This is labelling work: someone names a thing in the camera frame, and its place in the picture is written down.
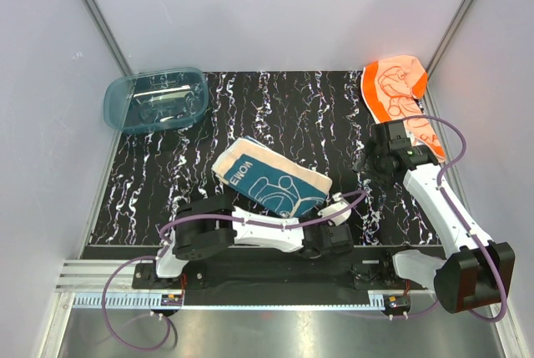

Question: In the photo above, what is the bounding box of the orange cartoon towel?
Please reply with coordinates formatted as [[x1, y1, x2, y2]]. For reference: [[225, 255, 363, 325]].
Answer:
[[360, 55, 446, 163]]

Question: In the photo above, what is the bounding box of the teal beige cartoon towel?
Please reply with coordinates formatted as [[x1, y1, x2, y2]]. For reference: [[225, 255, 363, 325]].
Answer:
[[212, 136, 332, 218]]

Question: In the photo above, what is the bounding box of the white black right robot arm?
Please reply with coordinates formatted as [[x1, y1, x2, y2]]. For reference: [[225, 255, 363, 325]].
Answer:
[[353, 140, 515, 322]]

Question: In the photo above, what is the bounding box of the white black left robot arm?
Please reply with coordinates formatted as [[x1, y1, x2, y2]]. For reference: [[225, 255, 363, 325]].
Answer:
[[150, 201, 354, 288]]

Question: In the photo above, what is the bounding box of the right controller board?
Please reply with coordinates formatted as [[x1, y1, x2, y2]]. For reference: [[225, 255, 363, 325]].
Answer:
[[385, 295, 411, 315]]

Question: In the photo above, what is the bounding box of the controller board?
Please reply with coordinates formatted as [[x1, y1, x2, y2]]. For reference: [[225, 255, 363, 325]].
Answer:
[[385, 295, 411, 315], [160, 294, 184, 306]]

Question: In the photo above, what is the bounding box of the left controller board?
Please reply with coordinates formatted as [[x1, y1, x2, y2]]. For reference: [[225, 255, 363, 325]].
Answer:
[[160, 294, 184, 306]]

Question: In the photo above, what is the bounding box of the teal transparent plastic basin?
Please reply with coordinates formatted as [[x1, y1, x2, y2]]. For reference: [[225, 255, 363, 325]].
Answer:
[[103, 68, 209, 134]]

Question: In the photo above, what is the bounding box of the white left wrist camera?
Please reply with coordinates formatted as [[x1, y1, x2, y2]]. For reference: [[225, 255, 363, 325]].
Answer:
[[317, 193, 351, 226]]

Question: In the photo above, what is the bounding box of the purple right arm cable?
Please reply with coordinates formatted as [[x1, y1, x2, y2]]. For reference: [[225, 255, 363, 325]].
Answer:
[[400, 115, 512, 324]]

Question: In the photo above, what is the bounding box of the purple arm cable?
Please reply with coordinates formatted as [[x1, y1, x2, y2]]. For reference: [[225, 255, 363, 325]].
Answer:
[[102, 189, 368, 353], [400, 115, 512, 324]]

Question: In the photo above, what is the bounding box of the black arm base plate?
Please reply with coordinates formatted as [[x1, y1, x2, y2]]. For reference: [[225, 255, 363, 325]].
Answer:
[[132, 245, 420, 290]]

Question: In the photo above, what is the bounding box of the right slotted cable duct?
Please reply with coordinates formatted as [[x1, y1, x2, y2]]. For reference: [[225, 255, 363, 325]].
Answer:
[[367, 290, 385, 310]]

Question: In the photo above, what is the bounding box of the slotted cable duct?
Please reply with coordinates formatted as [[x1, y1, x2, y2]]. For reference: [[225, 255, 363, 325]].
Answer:
[[367, 290, 385, 310], [73, 292, 181, 310]]

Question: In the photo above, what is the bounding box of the right rear aluminium post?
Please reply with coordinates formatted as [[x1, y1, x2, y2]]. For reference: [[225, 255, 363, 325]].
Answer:
[[425, 0, 500, 73]]

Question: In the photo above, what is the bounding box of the aluminium post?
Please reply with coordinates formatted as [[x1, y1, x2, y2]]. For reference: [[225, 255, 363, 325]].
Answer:
[[81, 0, 133, 76], [425, 0, 500, 73]]

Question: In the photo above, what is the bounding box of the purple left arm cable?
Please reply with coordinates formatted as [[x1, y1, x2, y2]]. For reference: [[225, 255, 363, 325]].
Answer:
[[102, 189, 368, 353]]

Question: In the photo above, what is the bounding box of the left slotted cable duct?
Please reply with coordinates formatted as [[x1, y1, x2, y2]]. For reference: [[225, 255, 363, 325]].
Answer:
[[73, 292, 181, 310]]

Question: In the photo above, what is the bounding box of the aluminium front frame rail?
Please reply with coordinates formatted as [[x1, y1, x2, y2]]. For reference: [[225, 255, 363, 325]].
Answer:
[[53, 260, 510, 295]]

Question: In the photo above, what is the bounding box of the left rear aluminium post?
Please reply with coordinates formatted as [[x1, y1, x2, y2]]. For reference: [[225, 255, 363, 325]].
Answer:
[[81, 0, 133, 76]]

